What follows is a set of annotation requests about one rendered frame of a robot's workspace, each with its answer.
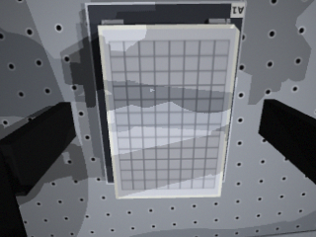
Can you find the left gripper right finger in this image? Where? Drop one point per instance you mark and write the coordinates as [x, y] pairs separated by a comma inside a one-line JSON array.
[[292, 133]]

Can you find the white deep-well plate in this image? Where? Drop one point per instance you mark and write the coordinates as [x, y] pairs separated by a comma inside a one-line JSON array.
[[168, 91]]

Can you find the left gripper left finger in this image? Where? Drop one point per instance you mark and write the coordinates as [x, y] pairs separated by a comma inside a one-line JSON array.
[[25, 155]]

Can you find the grey flat base plate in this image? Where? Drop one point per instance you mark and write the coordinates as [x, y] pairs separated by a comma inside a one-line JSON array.
[[45, 59]]

